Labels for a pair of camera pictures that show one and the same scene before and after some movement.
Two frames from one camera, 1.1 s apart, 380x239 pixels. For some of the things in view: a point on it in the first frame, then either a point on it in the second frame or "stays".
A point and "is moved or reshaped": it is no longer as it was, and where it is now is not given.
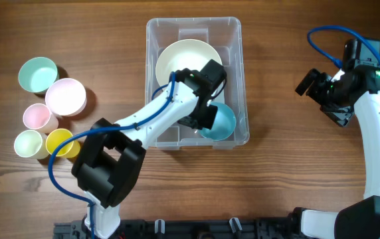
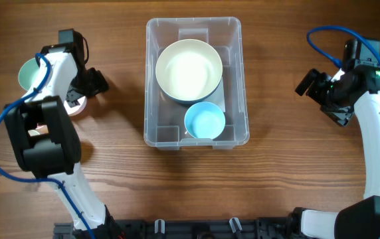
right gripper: [333, 113] stays
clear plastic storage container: [226, 34] stays
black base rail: [210, 228] stays
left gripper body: [201, 117] → [88, 83]
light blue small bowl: [224, 123] is moved or reshaped
